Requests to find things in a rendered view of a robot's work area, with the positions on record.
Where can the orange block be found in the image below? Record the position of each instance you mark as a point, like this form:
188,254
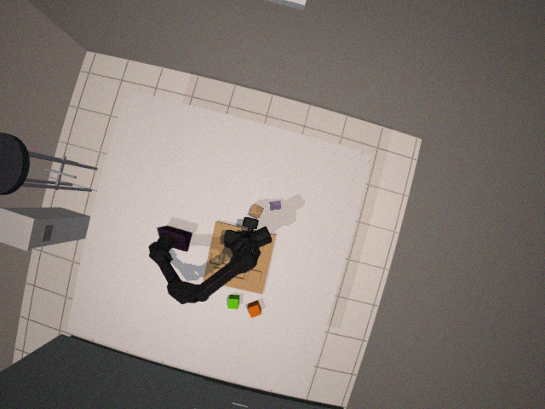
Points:
254,309

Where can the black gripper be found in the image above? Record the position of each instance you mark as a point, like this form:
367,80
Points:
249,223

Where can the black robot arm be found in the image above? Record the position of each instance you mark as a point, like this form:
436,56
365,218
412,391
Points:
243,259

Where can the tan puzzle board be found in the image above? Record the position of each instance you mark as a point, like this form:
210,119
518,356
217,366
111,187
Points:
253,280

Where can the green block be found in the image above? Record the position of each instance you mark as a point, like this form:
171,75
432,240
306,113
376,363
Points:
233,301

